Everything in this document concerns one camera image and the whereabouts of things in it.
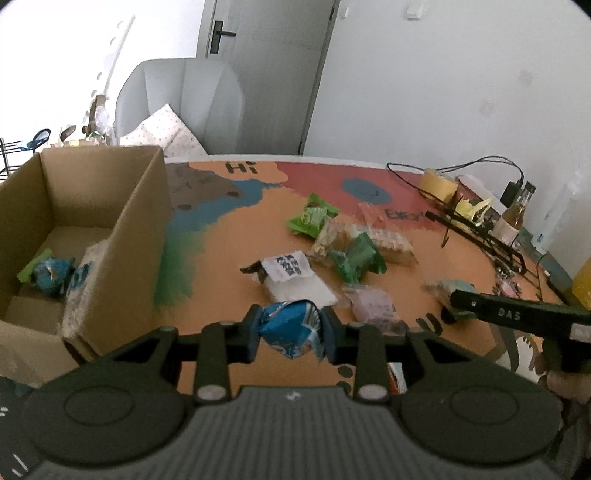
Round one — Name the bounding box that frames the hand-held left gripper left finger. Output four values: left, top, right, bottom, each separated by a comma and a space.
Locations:
99, 305, 269, 402

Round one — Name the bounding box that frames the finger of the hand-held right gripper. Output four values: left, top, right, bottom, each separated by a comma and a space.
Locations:
450, 288, 492, 324

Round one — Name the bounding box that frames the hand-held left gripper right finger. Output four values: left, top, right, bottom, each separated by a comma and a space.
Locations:
320, 306, 491, 402

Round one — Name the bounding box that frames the teal snack packet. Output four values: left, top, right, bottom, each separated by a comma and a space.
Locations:
425, 278, 478, 324

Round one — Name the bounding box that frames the white packet with black label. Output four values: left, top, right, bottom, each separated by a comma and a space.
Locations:
239, 250, 340, 308

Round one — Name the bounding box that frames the dark green snack packet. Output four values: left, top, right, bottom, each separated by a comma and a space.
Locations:
325, 232, 387, 283

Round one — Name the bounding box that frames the brown cardboard box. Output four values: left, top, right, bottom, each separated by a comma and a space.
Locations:
0, 145, 174, 388

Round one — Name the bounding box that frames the person's right hand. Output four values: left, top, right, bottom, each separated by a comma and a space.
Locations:
545, 368, 587, 402

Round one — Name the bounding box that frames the pale purple snack packet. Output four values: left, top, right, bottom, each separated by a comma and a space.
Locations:
342, 285, 409, 335

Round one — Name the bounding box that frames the orange bottle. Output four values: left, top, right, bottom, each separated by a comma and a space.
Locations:
570, 256, 591, 310

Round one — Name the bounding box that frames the red and white snack packet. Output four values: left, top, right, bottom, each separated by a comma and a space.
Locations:
387, 362, 407, 395

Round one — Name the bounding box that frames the brown glass bottle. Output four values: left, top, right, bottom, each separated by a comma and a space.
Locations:
492, 181, 537, 245

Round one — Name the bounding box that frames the crumpled yellow wrapper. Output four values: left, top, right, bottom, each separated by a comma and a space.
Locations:
455, 196, 494, 227

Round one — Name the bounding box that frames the clear cracker packet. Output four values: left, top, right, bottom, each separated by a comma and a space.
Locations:
310, 220, 365, 264

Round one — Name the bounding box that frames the colourful printed table mat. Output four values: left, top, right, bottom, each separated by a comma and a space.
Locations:
0, 157, 573, 480

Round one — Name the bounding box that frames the clear wafer packet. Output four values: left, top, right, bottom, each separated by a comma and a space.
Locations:
369, 226, 419, 266

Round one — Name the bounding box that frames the translucent white bottle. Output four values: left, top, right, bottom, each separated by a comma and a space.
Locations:
542, 180, 578, 245

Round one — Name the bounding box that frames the white power strip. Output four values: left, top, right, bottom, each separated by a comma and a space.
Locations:
455, 174, 504, 217

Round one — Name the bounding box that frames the light green snack packet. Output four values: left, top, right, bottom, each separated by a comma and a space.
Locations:
285, 194, 341, 237

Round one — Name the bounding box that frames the yellow tape roll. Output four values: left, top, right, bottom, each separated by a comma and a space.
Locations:
419, 168, 459, 204

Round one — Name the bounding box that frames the pink transparent snack packet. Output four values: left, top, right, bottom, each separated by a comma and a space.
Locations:
359, 200, 393, 227

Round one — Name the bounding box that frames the white and blue snack bag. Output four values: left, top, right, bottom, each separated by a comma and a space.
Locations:
61, 239, 114, 334

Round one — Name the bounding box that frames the small blue snack packet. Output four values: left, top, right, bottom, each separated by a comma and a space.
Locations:
30, 257, 75, 297

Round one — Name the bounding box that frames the dotted beige pillow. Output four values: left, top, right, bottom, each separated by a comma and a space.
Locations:
119, 104, 208, 158

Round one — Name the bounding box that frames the grey armchair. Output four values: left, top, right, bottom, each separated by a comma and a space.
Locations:
113, 58, 245, 155

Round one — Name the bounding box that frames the grey door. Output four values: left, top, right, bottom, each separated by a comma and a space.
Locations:
196, 0, 340, 155

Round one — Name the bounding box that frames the blue item on rack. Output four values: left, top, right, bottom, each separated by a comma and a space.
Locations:
21, 129, 52, 151

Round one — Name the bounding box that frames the black metal shoe rack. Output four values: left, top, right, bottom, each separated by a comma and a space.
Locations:
0, 137, 24, 181

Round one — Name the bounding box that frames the black wire rack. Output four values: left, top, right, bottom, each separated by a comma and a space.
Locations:
425, 203, 566, 305

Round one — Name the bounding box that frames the black cable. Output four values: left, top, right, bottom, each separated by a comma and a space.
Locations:
385, 156, 525, 204

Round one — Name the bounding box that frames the black door handle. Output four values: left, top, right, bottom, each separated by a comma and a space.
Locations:
210, 21, 237, 55

